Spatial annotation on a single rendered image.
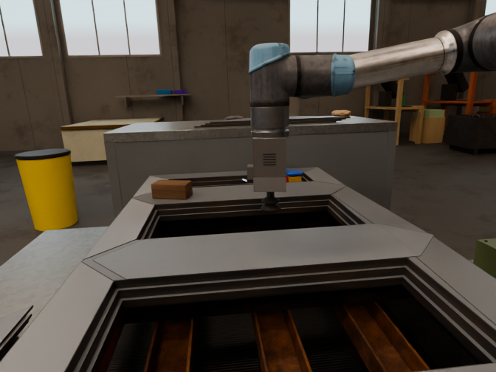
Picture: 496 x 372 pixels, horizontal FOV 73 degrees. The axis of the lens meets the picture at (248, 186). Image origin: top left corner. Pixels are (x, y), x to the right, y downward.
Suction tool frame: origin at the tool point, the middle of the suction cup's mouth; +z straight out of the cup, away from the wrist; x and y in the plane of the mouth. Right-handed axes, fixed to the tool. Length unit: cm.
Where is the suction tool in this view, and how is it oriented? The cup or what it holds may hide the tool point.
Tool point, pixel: (270, 207)
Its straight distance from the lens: 70.0
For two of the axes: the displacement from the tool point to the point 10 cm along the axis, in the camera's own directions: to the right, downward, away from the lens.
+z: 0.3, 9.7, 2.6
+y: -1.0, 2.6, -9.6
